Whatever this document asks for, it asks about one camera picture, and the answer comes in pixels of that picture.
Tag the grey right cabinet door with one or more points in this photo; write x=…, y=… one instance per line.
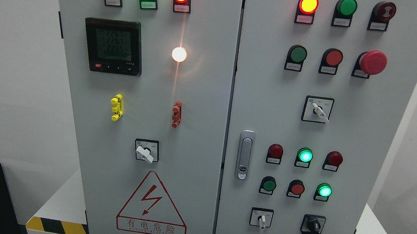
x=269, y=101

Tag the red emergency stop mushroom button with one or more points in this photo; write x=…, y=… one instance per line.
x=369, y=63

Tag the yellow terminal connector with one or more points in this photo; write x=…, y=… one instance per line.
x=117, y=107

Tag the white selector switch lower right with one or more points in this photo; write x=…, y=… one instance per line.
x=261, y=217

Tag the lit red lamp right door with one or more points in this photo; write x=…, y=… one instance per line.
x=306, y=11

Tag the grey left cabinet door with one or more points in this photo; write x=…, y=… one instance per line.
x=190, y=156

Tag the red push button upper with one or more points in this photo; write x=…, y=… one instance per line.
x=330, y=61

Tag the white selector switch left door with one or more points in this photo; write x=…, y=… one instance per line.
x=147, y=150

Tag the red push button lower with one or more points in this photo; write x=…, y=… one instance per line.
x=295, y=189

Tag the dark green lamp top right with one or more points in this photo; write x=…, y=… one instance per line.
x=343, y=13

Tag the white platform with hazard stripes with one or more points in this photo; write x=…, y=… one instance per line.
x=67, y=204

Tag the black knob selector switch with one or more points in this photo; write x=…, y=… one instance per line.
x=312, y=224

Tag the bright white indicator lamp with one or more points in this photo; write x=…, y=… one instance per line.
x=179, y=54

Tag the green push button lower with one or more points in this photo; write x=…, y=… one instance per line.
x=268, y=185

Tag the red terminal connector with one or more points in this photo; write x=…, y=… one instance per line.
x=177, y=114

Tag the dark red lamp right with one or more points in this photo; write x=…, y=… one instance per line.
x=332, y=161

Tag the dark red lamp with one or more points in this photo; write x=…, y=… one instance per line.
x=274, y=154
x=332, y=161

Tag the grey cabinet door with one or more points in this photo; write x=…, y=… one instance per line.
x=190, y=156
x=269, y=101

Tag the dark red lamp left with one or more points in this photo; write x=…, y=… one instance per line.
x=274, y=154

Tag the lit green lamp lower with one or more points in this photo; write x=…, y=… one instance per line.
x=322, y=192

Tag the black digital power meter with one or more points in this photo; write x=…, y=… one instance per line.
x=114, y=46

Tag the green push button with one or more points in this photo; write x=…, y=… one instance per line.
x=268, y=185
x=295, y=58

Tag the silver door lock handle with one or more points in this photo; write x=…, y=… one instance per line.
x=243, y=154

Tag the white selector switch upper right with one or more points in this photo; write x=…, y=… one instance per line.
x=317, y=109

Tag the green push button upper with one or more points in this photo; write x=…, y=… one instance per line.
x=295, y=58

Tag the white selector switch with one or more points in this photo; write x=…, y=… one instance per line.
x=261, y=217
x=317, y=109

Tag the dark red buzzer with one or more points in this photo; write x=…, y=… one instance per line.
x=381, y=15

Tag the red electric hazard warning sign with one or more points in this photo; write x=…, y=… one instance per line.
x=150, y=210

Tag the lit green lamp middle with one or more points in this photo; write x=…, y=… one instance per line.
x=303, y=157

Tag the red push button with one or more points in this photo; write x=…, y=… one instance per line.
x=330, y=61
x=295, y=189

